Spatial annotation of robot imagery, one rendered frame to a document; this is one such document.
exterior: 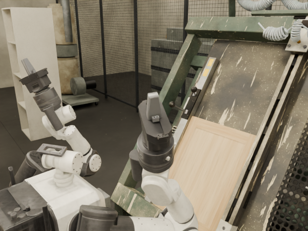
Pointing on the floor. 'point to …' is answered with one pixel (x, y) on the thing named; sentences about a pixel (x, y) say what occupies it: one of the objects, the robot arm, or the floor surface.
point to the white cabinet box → (35, 41)
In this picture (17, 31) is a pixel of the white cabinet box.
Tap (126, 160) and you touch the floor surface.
